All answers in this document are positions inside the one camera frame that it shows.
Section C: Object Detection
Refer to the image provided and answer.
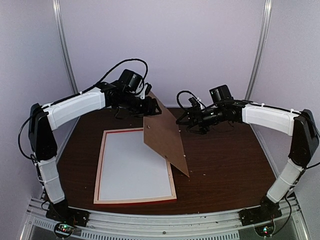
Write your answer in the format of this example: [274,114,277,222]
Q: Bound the right aluminium corner post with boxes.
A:
[245,0,273,100]

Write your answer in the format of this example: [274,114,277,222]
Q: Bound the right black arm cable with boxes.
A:
[176,90,201,108]

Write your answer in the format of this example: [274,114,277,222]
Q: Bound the red landscape photo print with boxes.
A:
[98,132,175,201]

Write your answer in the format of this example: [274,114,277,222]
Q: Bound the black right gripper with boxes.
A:
[176,105,226,134]

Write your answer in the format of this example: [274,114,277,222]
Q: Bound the aluminium corner post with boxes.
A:
[52,0,79,94]
[245,0,273,100]

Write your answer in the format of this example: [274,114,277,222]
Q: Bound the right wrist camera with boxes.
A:
[188,97,203,110]

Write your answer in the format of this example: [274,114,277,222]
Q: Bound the aluminium front rail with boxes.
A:
[24,197,305,240]

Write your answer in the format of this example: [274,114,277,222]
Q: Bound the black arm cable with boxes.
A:
[176,90,201,108]
[97,58,150,91]

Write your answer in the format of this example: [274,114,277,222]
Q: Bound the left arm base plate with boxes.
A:
[45,206,90,227]

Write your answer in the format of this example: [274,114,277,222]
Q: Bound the left aluminium corner post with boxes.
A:
[52,0,79,94]

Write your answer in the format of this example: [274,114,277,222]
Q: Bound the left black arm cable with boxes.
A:
[97,58,150,91]

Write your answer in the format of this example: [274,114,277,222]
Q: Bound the pink wooden picture frame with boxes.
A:
[93,127,178,205]

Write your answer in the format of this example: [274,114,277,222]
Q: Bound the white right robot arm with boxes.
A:
[176,84,320,221]

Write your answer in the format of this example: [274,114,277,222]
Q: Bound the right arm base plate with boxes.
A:
[238,207,282,226]

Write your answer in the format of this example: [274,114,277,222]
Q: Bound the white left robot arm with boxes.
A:
[25,69,162,222]

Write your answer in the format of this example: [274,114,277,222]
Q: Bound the brown backing board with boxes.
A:
[143,92,190,177]

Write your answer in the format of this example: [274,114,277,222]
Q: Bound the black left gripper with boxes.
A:
[116,91,163,118]

